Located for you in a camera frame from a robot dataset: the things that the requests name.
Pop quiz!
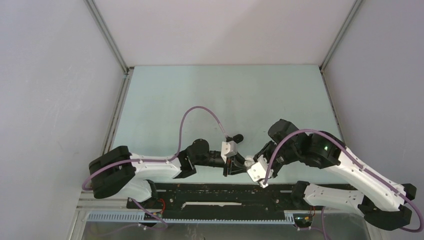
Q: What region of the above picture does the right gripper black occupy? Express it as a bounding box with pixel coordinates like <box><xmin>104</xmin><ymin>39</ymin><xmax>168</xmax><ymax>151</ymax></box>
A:
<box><xmin>252</xmin><ymin>140</ymin><xmax>299</xmax><ymax>179</ymax></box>

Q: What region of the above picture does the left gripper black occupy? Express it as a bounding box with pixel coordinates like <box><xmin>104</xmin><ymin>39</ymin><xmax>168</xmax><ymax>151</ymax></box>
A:
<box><xmin>193</xmin><ymin>150</ymin><xmax>250</xmax><ymax>176</ymax></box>

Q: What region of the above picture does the white square charging case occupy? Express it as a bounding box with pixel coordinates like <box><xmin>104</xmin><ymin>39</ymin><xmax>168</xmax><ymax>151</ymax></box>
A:
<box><xmin>243</xmin><ymin>156</ymin><xmax>255</xmax><ymax>169</ymax></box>

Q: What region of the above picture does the black oval charging case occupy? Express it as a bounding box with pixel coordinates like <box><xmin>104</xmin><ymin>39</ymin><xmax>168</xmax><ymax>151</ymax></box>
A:
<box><xmin>232</xmin><ymin>134</ymin><xmax>244</xmax><ymax>144</ymax></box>

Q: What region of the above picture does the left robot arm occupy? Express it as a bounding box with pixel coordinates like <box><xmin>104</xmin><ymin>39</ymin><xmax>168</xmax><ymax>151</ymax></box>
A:
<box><xmin>88</xmin><ymin>134</ymin><xmax>246</xmax><ymax>208</ymax></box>

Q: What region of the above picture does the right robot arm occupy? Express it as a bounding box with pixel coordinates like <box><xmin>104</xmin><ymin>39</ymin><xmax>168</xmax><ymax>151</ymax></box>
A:
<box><xmin>221</xmin><ymin>119</ymin><xmax>417</xmax><ymax>231</ymax></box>

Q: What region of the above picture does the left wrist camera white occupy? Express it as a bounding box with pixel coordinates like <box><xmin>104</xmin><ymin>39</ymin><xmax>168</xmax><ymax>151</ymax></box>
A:
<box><xmin>220</xmin><ymin>140</ymin><xmax>238</xmax><ymax>159</ymax></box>

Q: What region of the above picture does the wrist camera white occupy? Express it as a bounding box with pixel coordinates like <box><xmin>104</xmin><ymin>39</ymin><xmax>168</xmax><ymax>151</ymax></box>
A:
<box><xmin>246</xmin><ymin>155</ymin><xmax>270</xmax><ymax>189</ymax></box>
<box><xmin>220</xmin><ymin>140</ymin><xmax>238</xmax><ymax>159</ymax></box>

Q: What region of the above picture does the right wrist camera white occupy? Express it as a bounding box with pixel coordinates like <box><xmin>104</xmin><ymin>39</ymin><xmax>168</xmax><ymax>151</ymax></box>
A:
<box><xmin>246</xmin><ymin>155</ymin><xmax>270</xmax><ymax>189</ymax></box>

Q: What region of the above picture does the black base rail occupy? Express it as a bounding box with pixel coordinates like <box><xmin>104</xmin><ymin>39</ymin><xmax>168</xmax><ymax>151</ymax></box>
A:
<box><xmin>140</xmin><ymin>183</ymin><xmax>322</xmax><ymax>220</ymax></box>

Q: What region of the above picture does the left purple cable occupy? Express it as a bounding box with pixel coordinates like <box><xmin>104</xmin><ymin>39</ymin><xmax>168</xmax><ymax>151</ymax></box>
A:
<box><xmin>81</xmin><ymin>105</ymin><xmax>230</xmax><ymax>192</ymax></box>

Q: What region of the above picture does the left aluminium frame post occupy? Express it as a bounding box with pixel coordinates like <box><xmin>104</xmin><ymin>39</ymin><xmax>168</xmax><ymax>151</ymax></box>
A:
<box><xmin>84</xmin><ymin>0</ymin><xmax>133</xmax><ymax>154</ymax></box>

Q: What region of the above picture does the aluminium frame post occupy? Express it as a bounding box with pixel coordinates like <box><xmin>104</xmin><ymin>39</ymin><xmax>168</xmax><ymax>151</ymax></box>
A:
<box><xmin>319</xmin><ymin>0</ymin><xmax>365</xmax><ymax>140</ymax></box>
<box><xmin>84</xmin><ymin>0</ymin><xmax>133</xmax><ymax>154</ymax></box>

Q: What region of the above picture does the blue-grey cable duct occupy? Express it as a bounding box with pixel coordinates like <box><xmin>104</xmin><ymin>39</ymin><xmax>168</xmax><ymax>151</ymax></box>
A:
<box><xmin>86</xmin><ymin>211</ymin><xmax>295</xmax><ymax>225</ymax></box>

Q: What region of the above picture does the right aluminium frame post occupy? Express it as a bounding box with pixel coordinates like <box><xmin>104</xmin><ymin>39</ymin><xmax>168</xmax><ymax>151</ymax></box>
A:
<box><xmin>319</xmin><ymin>0</ymin><xmax>365</xmax><ymax>140</ymax></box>

